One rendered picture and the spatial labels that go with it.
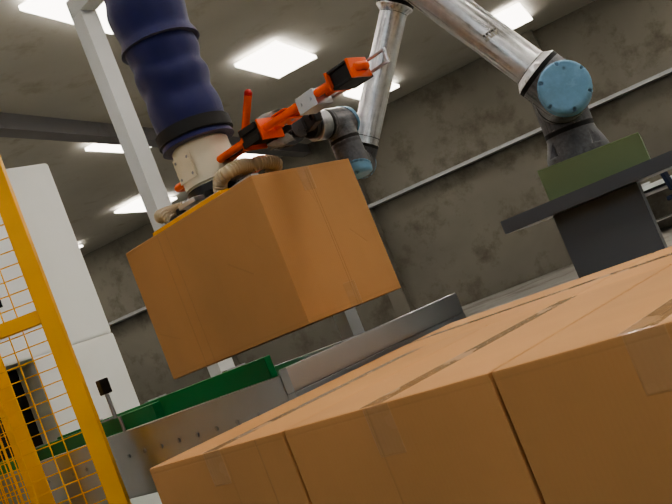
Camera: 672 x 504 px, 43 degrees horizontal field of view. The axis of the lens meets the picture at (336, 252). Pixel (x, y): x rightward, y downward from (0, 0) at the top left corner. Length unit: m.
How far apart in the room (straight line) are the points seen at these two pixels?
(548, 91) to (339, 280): 0.78
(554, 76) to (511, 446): 1.54
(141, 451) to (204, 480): 1.03
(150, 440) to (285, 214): 0.76
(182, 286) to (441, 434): 1.42
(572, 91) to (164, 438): 1.46
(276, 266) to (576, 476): 1.26
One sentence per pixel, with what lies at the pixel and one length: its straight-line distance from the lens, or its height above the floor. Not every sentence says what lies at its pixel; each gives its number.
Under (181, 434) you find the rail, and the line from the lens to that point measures 2.34.
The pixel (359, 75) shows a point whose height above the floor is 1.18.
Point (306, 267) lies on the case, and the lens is 2.16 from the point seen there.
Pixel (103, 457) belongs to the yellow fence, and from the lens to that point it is 2.54.
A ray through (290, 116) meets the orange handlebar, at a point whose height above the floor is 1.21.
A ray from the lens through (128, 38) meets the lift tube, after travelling 2.56.
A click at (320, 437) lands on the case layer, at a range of 1.26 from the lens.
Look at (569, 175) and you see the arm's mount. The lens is 2.52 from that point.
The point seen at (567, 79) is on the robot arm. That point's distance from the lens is 2.45.
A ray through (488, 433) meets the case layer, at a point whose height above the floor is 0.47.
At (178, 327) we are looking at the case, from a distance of 2.47.
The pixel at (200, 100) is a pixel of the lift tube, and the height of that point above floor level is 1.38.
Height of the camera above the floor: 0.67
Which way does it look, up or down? 4 degrees up
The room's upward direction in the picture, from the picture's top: 22 degrees counter-clockwise
